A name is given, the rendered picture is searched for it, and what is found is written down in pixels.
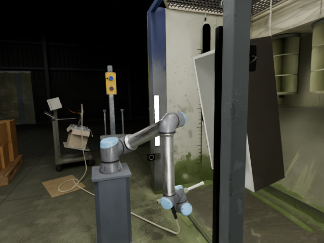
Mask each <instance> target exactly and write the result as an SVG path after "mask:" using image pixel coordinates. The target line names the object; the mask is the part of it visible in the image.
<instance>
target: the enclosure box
mask: <svg viewBox="0 0 324 243"><path fill-rule="evenodd" d="M250 44H253V45H256V46H257V51H256V56H257V60H256V70H255V71H253V72H249V86H248V113H247V140H246V167H245V187H246V188H247V189H249V190H251V191H253V192H257V191H259V190H261V189H263V188H265V187H267V186H269V185H271V184H273V183H275V182H277V181H279V180H281V179H283V178H285V176H284V162H283V151H282V141H281V130H280V120H279V110H278V100H277V90H276V79H275V69H274V59H273V49H272V38H271V36H266V37H261V38H255V39H250ZM193 63H194V68H195V74H196V80H197V85H198V91H199V97H200V102H201V108H202V115H203V121H204V126H205V132H206V138H207V144H208V149H209V155H210V161H211V167H212V169H213V166H214V101H215V49H214V50H211V51H208V52H206V53H203V54H200V55H198V56H195V57H193Z"/></svg>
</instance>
